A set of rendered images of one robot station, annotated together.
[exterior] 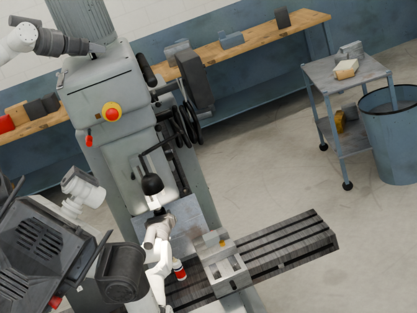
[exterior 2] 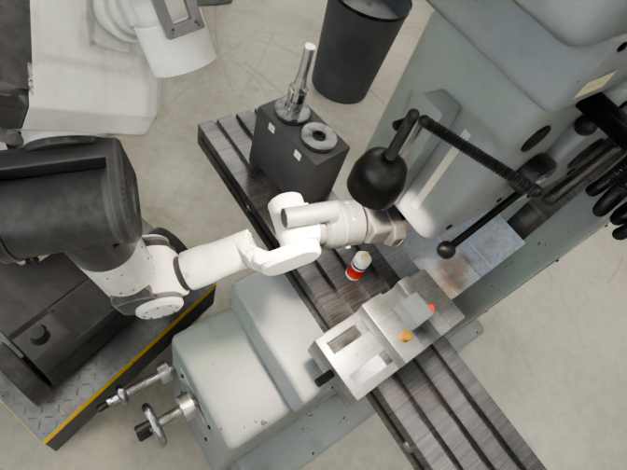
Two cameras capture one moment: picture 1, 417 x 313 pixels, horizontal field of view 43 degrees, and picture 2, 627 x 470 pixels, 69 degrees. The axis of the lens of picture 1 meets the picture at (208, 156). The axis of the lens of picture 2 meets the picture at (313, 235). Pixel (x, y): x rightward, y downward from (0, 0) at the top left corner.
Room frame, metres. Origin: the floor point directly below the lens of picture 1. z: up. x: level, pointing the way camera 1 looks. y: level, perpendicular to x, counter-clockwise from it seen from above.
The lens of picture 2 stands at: (1.24, -0.03, 1.90)
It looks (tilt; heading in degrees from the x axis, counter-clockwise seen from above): 55 degrees down; 40
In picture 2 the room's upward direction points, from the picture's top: 24 degrees clockwise
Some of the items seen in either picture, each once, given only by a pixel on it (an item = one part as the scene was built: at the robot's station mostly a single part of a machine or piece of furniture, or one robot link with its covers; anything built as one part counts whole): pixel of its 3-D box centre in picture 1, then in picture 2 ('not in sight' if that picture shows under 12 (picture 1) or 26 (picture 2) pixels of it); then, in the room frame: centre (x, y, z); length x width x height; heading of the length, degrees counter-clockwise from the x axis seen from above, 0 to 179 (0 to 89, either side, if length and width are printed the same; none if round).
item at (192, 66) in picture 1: (195, 77); not in sight; (2.12, -0.06, 1.62); 0.20 x 0.09 x 0.21; 4
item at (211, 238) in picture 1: (212, 241); (411, 313); (1.81, 0.10, 1.04); 0.06 x 0.05 x 0.06; 97
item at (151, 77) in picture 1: (144, 68); not in sight; (1.84, 0.11, 1.79); 0.45 x 0.04 x 0.04; 4
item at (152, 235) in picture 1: (151, 246); (307, 221); (1.60, 0.30, 1.24); 0.11 x 0.11 x 0.11; 79
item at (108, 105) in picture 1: (112, 111); not in sight; (1.57, 0.23, 1.76); 0.06 x 0.02 x 0.06; 94
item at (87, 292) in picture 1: (95, 287); (297, 150); (1.80, 0.61, 1.03); 0.22 x 0.12 x 0.20; 102
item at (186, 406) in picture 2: not in sight; (168, 417); (1.30, 0.21, 0.63); 0.16 x 0.12 x 0.12; 4
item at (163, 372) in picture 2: not in sight; (136, 386); (1.26, 0.35, 0.51); 0.22 x 0.06 x 0.06; 4
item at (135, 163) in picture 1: (144, 182); (409, 155); (1.69, 0.24, 1.44); 0.04 x 0.04 x 0.21; 4
